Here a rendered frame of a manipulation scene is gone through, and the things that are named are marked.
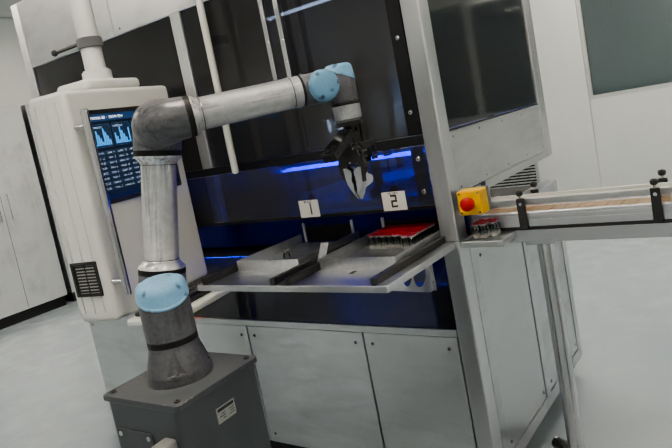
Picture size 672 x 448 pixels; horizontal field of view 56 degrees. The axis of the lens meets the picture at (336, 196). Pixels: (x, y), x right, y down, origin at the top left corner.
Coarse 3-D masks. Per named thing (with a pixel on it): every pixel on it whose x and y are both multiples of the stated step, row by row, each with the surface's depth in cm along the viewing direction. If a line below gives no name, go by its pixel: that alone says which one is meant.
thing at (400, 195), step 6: (384, 192) 196; (390, 192) 195; (396, 192) 194; (402, 192) 193; (384, 198) 197; (390, 198) 195; (402, 198) 193; (384, 204) 197; (390, 204) 196; (396, 204) 195; (402, 204) 193; (384, 210) 198; (390, 210) 196
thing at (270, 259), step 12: (288, 240) 224; (300, 240) 230; (348, 240) 210; (264, 252) 214; (276, 252) 219; (300, 252) 214; (312, 252) 194; (240, 264) 203; (252, 264) 199; (264, 264) 196; (276, 264) 193; (288, 264) 191
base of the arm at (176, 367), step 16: (192, 336) 143; (160, 352) 140; (176, 352) 140; (192, 352) 142; (160, 368) 139; (176, 368) 140; (192, 368) 140; (208, 368) 144; (160, 384) 139; (176, 384) 139
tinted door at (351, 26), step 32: (288, 0) 203; (320, 0) 196; (352, 0) 190; (288, 32) 206; (320, 32) 199; (352, 32) 192; (384, 32) 186; (320, 64) 201; (352, 64) 194; (384, 64) 188; (384, 96) 190; (320, 128) 206; (384, 128) 193
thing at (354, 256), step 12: (360, 240) 201; (432, 240) 186; (336, 252) 190; (348, 252) 195; (360, 252) 196; (372, 252) 193; (384, 252) 190; (396, 252) 187; (408, 252) 174; (324, 264) 182; (336, 264) 180; (348, 264) 177; (360, 264) 175; (372, 264) 173; (384, 264) 170
